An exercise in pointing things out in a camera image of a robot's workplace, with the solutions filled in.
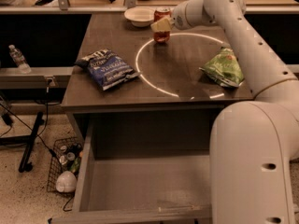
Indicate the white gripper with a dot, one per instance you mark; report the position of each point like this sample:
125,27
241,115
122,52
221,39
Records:
181,18

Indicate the black stand leg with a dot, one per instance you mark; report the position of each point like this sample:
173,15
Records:
28,140

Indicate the red coke can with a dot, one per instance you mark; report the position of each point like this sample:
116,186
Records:
161,24

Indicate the black wire basket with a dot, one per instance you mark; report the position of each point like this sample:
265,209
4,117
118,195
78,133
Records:
67,157

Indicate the grey cabinet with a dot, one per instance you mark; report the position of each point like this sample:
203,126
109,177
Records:
170,75

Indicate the blue chip bag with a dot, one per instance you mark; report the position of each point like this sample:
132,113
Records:
107,68

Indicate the white bowl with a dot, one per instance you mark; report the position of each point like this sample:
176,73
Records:
140,16

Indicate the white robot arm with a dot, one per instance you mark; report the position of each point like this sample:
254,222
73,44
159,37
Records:
252,142

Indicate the green chip bag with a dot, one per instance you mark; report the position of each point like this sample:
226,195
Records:
224,69

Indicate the open grey top drawer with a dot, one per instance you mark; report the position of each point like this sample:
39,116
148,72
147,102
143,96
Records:
144,168

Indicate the white round object in basket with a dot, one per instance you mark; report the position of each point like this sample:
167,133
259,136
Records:
66,182

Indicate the clear water bottle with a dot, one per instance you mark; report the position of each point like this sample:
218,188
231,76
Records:
19,59

